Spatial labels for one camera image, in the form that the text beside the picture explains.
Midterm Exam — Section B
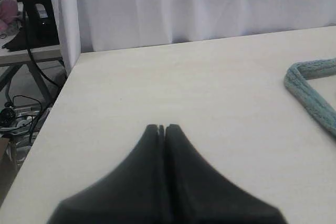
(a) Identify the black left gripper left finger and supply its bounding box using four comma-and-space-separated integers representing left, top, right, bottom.
48, 124, 168, 223

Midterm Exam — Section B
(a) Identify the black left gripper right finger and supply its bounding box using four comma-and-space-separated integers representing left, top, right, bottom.
164, 124, 287, 223

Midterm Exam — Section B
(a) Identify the teal fuzzy scarf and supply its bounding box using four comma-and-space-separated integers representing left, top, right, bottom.
284, 58, 335, 137

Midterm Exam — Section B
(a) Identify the white curtain backdrop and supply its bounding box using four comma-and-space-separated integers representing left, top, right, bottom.
51, 0, 335, 73

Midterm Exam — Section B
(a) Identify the pink plush toy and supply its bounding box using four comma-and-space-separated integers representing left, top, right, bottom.
1, 0, 22, 37

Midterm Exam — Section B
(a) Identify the cable clutter on floor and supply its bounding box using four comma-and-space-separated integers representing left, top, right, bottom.
1, 95, 52, 146

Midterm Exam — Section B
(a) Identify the black hanging cable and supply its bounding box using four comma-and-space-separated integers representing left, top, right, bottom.
23, 6, 61, 88

